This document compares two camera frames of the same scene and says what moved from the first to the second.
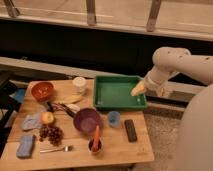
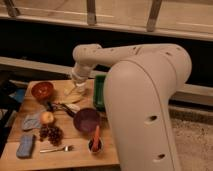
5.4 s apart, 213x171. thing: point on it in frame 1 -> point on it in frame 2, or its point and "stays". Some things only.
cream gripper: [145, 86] -> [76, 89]
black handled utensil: [54, 106] stays
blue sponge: [25, 146] stays
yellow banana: [70, 98] stays
